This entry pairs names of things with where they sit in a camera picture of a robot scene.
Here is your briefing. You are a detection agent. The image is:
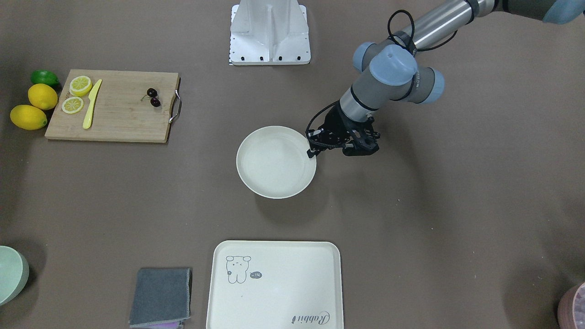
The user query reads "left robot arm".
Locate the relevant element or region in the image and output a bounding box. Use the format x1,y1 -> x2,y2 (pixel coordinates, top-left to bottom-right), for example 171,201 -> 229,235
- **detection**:
305,0 -> 585,158

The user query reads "yellow lemon upper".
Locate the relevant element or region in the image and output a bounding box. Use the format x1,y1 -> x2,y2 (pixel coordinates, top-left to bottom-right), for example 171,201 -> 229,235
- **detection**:
27,84 -> 59,111

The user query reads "dark red cherry pair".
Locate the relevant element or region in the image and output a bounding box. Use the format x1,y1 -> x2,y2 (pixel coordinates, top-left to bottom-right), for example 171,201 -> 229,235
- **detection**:
141,88 -> 161,107

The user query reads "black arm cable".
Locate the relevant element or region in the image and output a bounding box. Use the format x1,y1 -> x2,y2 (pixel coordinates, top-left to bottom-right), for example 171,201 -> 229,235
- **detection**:
305,10 -> 457,138

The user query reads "cream rabbit tray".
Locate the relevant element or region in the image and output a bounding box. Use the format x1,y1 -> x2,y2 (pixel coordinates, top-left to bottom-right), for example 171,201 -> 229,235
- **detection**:
206,241 -> 344,329

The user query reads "yellow lemon lower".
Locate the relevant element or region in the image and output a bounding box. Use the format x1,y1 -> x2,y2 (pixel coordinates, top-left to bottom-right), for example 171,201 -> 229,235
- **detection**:
9,105 -> 48,130

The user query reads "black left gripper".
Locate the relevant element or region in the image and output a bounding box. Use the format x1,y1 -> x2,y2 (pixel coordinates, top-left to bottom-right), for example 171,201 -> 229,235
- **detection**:
306,101 -> 380,159

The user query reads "purple cloth under grey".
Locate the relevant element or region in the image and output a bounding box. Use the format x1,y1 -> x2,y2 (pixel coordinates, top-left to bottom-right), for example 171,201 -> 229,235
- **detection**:
129,320 -> 184,329

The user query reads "lemon slice upper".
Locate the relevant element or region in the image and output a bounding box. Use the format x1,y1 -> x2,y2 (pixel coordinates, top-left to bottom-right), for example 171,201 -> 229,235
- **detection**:
69,75 -> 93,97

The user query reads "green lime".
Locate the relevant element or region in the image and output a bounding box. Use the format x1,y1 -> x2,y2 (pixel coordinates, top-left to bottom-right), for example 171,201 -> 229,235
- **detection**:
31,69 -> 60,87

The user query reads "grey folded cloth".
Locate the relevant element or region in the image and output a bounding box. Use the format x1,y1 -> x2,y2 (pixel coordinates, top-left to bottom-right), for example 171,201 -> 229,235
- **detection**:
129,267 -> 191,325

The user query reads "yellow plastic knife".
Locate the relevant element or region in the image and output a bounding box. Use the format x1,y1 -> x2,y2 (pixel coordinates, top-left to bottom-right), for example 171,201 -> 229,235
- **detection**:
82,79 -> 102,130

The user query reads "lemon slice lower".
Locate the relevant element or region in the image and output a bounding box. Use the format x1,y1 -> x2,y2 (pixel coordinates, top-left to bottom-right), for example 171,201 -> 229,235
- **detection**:
61,96 -> 85,114

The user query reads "pink bowl with ice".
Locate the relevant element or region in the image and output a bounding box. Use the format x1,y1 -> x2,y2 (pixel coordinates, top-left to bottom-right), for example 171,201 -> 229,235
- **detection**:
557,283 -> 585,329

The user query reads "wooden cutting board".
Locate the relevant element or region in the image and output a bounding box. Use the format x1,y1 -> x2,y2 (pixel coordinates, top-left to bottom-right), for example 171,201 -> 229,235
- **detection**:
45,69 -> 181,143

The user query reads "lemon slice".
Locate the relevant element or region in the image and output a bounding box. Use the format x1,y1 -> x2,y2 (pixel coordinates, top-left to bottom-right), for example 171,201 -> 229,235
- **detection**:
61,96 -> 85,114
69,75 -> 93,97

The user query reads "yellow lemon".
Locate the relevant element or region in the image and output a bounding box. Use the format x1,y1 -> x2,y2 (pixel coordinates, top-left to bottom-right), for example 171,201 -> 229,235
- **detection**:
27,84 -> 59,111
9,105 -> 48,130

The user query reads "mint green bowl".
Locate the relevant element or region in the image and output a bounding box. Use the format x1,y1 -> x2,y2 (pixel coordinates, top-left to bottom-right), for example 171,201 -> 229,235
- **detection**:
0,245 -> 29,305

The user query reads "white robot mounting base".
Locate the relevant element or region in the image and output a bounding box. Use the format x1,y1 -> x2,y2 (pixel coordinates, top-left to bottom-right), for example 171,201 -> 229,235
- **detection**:
229,0 -> 311,65

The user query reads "cream round plate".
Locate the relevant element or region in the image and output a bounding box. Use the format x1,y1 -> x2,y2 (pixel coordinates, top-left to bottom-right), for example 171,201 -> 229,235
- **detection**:
236,126 -> 316,199

